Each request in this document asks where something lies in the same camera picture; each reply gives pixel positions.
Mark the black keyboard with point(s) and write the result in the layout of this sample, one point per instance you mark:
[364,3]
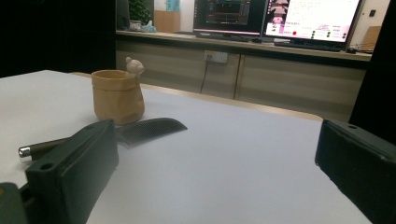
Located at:
[222,37]
[308,46]

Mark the bright computer monitor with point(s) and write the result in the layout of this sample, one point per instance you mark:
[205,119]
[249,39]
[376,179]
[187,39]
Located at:
[317,18]

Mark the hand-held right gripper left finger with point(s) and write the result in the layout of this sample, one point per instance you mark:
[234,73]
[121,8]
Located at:
[71,174]

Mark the dark wall switch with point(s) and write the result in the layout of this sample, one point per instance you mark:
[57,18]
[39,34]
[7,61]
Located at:
[372,13]

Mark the tan cup with bear figure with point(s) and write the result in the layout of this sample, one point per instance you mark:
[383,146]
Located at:
[116,99]

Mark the green potted plant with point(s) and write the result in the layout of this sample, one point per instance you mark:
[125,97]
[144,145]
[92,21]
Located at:
[138,12]

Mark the dark computer monitor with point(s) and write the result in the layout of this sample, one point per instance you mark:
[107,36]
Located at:
[229,15]

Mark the white wall socket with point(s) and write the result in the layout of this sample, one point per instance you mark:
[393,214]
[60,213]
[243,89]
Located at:
[218,57]

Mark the black computer mouse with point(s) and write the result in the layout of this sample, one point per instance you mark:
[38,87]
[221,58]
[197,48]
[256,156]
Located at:
[257,40]
[351,50]

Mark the black curtain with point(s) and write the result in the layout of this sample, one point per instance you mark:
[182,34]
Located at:
[56,34]
[378,87]

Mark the light blue tissue holder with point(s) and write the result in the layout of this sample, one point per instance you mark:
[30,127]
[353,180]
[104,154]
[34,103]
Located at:
[148,28]

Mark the long beige desk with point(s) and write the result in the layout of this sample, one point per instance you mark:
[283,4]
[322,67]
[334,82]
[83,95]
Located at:
[280,77]

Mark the brown cardboard box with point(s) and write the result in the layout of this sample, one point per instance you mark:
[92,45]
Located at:
[167,21]

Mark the brown cardboard sheet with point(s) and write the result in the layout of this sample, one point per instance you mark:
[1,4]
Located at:
[372,39]

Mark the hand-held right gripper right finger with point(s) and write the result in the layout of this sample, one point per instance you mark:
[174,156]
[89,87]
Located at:
[361,165]

